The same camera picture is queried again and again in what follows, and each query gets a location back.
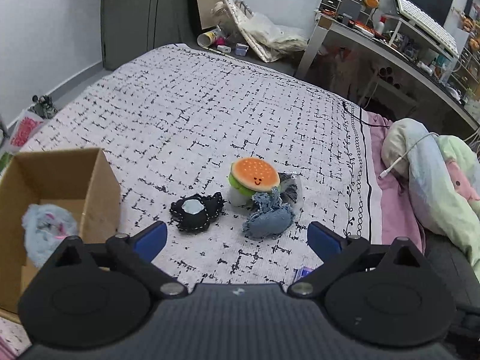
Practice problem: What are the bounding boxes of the black stitched plush toy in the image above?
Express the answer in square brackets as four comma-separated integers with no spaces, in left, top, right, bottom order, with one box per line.
[169,192,226,233]

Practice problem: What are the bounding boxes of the cream tote bag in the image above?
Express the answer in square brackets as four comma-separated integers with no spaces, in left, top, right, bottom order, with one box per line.
[222,0,311,63]

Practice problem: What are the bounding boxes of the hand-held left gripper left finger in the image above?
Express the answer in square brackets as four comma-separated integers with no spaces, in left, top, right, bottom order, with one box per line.
[39,220,189,300]

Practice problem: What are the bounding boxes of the paper cup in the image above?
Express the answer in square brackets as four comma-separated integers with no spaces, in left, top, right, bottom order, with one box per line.
[197,28,226,48]

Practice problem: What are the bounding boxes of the white black printed blanket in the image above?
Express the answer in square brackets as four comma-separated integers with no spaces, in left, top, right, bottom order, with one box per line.
[19,43,373,285]

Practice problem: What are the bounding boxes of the orange plush toys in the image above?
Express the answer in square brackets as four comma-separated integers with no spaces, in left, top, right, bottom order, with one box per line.
[460,7,480,50]

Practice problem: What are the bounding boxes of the white desk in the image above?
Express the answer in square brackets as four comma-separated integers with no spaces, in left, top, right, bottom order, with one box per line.
[296,15,480,130]

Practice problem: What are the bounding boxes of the black cable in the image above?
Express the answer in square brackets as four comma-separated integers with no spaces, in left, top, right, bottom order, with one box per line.
[342,101,394,129]

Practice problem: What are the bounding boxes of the white keyboard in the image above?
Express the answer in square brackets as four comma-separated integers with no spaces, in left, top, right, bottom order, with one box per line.
[395,0,460,57]

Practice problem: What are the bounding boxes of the pastel comforter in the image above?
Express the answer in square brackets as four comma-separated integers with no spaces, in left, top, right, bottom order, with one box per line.
[382,118,480,270]

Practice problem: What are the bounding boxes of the grey door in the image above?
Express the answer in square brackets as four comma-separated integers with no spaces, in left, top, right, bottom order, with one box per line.
[100,0,200,71]

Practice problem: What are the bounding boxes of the pink bed sheet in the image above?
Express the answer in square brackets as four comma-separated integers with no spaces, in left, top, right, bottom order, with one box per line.
[367,110,427,254]

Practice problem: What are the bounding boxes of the brown cardboard box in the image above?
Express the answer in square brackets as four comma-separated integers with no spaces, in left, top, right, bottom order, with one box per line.
[0,147,122,315]

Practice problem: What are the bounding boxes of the pink white plastic bag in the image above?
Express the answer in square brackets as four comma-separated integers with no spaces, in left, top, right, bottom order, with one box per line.
[9,110,46,149]

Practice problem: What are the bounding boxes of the white charging cable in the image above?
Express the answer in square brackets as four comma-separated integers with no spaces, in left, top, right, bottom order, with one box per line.
[379,131,440,180]

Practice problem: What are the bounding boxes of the blue denim plush toy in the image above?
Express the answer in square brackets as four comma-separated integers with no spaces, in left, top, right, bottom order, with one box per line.
[242,187,295,240]

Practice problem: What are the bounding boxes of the light blue fluffy toy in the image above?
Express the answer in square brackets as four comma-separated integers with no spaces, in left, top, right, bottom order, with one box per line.
[21,203,79,269]

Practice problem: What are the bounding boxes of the clear plastic bag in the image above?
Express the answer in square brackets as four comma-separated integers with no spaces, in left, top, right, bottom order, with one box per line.
[277,172,304,216]

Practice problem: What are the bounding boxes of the hamburger plush toy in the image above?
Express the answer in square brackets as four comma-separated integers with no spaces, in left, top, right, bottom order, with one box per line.
[227,157,281,207]

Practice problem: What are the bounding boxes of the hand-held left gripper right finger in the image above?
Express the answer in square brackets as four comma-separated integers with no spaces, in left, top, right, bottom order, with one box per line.
[287,221,433,298]

